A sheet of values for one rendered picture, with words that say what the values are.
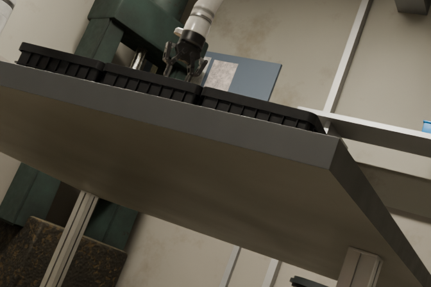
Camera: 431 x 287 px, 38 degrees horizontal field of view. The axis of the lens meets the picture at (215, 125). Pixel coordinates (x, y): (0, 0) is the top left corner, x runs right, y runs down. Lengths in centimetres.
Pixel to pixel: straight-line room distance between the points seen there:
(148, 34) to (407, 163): 185
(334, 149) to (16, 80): 51
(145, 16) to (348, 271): 311
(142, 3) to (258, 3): 114
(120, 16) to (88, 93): 315
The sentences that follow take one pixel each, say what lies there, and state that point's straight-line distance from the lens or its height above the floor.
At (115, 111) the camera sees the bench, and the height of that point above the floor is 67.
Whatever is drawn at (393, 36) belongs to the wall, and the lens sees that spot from 447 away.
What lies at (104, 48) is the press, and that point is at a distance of 402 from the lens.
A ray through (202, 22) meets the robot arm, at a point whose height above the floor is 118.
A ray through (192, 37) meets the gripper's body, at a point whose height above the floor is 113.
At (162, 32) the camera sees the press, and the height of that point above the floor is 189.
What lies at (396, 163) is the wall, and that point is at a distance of 409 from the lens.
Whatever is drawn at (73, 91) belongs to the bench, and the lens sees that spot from 92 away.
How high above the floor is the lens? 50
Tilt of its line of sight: 13 degrees up
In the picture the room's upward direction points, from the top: 21 degrees clockwise
